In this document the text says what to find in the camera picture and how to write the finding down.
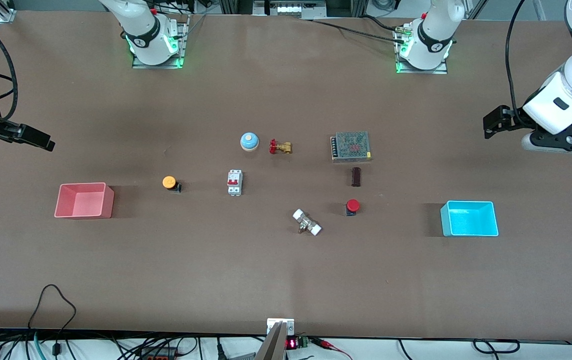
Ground black looped table cable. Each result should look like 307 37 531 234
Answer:
27 284 78 358

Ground red alligator clip lead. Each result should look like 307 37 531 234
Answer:
315 338 353 360

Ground white red circuit breaker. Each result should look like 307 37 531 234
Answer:
226 169 243 197

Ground cyan plastic box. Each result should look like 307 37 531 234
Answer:
440 200 500 238

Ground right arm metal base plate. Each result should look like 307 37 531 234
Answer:
132 15 189 70

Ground metal mesh power supply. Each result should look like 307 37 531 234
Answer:
330 131 372 163

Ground black coiled edge cable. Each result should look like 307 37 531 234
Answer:
473 338 521 355

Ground aluminium frame with connectors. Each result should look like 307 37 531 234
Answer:
252 0 328 20

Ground green cable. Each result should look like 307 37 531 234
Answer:
33 331 48 360

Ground metal valve white ends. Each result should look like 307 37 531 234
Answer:
292 208 323 237

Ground black cable to base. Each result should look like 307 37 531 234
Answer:
311 15 409 43

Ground pink plastic box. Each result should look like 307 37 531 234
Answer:
54 182 115 220

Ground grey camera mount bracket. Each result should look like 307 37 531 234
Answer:
255 318 296 360

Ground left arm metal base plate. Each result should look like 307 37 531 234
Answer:
396 22 449 76

